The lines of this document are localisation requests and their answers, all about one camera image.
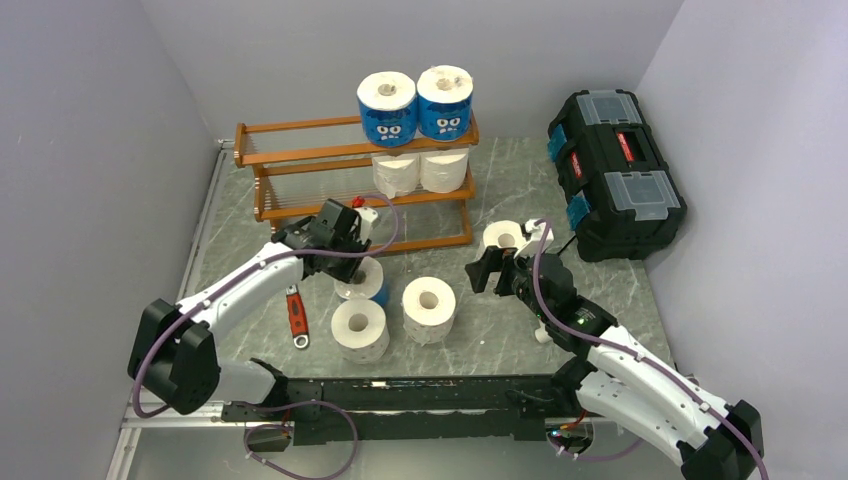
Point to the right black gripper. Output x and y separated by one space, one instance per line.
494 260

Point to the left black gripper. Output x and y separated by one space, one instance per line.
345 274

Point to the white roll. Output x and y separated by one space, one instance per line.
396 175
359 328
502 234
429 308

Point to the blue roll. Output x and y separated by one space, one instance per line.
388 108
369 282
445 95

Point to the orange wooden two-tier shelf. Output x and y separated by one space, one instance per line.
298 165

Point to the white roll sideways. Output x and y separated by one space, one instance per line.
443 171

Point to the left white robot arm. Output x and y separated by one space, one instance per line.
174 362

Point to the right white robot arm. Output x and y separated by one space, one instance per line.
612 374

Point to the green and white pipe fitting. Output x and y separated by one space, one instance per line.
541 335

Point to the black plastic toolbox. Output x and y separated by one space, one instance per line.
622 202

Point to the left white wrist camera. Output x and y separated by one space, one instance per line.
368 218

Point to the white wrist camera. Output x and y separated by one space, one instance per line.
537 237
368 218

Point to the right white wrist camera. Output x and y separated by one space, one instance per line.
537 237

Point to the red handled tool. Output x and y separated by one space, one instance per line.
297 318

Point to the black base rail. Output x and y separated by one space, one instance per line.
321 410

